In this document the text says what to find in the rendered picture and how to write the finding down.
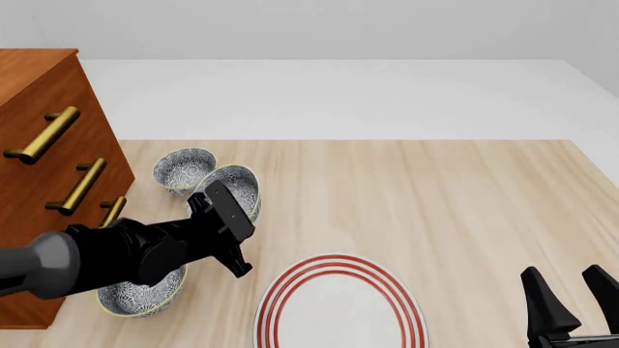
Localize patterned blue white bowl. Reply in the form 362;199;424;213
94;263;190;320
188;164;263;224
152;146;219;197

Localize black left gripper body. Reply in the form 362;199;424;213
187;191;254;279

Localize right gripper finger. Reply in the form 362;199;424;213
580;264;619;335
519;266;582;342

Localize brass drawer handle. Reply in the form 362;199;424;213
3;104;81;165
98;194;129;229
44;157;108;217

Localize wooden drawer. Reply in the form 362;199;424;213
0;96;119;243
0;136;136;331
0;53;101;189

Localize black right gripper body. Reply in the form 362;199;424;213
526;330;619;348

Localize wooden cabinet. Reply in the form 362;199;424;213
0;48;136;331

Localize white plate with red rings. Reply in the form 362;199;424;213
251;252;430;348

